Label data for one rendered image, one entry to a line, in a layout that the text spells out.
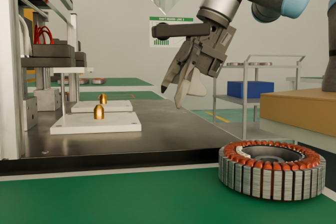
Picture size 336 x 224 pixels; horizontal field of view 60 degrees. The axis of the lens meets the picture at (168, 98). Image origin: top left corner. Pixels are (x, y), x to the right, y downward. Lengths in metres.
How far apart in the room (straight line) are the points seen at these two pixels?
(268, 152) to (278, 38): 6.55
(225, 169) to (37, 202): 0.19
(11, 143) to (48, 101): 0.41
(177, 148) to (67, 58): 0.26
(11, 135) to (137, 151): 0.15
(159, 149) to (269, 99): 0.44
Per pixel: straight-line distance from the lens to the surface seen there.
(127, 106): 0.75
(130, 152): 0.39
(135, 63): 5.91
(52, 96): 0.79
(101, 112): 0.57
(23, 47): 0.57
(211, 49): 0.60
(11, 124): 0.39
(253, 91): 3.37
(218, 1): 0.61
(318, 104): 0.66
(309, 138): 0.72
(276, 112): 0.76
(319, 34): 7.48
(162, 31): 0.58
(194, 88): 0.57
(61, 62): 0.54
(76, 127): 0.51
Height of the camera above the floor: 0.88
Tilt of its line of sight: 6 degrees down
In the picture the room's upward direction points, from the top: straight up
